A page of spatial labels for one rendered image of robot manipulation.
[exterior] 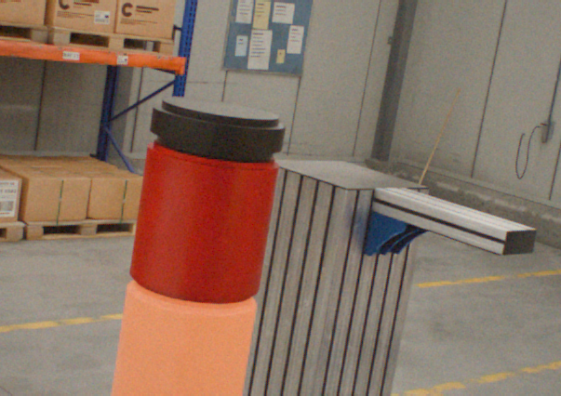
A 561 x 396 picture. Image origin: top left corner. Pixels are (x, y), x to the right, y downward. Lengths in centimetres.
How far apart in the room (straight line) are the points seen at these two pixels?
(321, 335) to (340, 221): 23
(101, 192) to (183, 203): 958
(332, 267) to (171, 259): 180
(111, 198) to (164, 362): 963
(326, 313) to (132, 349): 181
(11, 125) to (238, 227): 1048
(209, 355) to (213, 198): 6
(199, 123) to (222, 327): 8
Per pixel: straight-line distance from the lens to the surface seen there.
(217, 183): 41
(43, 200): 969
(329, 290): 222
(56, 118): 1112
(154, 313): 43
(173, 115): 41
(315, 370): 227
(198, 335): 42
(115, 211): 1012
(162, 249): 42
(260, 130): 41
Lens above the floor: 239
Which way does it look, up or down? 10 degrees down
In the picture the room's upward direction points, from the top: 9 degrees clockwise
